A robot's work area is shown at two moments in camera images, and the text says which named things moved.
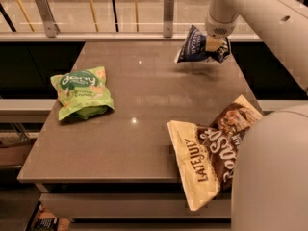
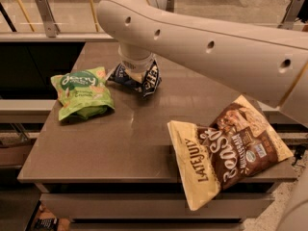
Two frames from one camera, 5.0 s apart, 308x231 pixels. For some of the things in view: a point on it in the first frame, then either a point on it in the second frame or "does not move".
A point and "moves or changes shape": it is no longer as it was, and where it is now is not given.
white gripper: (218, 28) -> (137, 64)
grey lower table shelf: (137, 212) does not move
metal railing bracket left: (42, 2) does not move
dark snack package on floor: (46, 224) does not move
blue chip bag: (193, 48) moves or changes shape
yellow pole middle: (96, 24) does not move
